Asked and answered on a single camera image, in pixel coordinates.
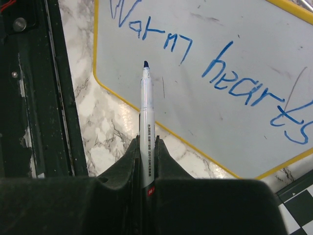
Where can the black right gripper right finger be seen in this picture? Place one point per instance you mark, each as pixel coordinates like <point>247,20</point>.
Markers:
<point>189,206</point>

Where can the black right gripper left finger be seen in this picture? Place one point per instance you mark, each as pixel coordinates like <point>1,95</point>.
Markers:
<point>104,205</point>

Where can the white marker pen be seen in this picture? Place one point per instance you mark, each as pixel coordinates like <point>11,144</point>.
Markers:
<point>147,131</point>

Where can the yellow framed whiteboard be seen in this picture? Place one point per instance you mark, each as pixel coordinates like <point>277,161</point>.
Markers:
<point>233,79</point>

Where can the black white chessboard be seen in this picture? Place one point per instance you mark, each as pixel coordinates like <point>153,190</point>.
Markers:
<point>295,203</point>

